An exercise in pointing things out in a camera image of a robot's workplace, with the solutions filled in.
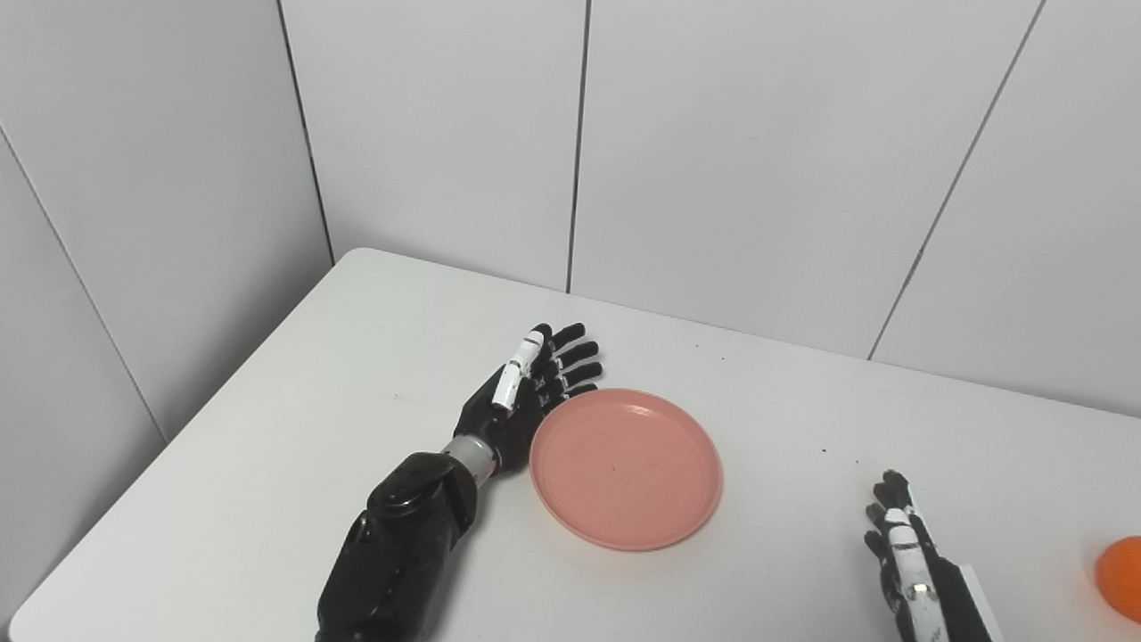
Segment orange fruit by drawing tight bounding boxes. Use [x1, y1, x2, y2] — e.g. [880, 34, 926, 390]
[1095, 536, 1141, 623]

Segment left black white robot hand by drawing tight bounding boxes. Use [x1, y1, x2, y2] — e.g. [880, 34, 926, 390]
[453, 323, 603, 473]

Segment pink round plate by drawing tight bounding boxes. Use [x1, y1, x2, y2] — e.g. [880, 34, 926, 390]
[529, 388, 724, 552]

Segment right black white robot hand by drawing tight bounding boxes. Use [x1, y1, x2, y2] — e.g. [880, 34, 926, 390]
[863, 470, 1004, 642]

